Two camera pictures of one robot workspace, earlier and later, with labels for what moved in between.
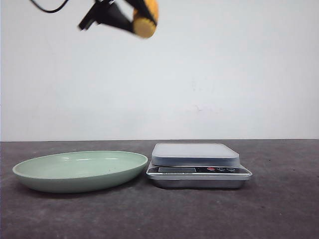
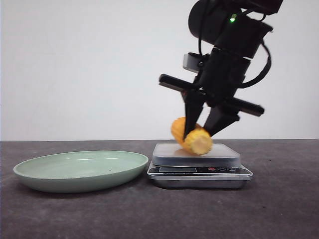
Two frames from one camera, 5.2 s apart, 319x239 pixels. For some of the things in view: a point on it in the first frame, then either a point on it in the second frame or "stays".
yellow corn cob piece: [143, 27] -> [198, 141]
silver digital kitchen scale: [196, 166] stays
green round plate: [78, 172] stays
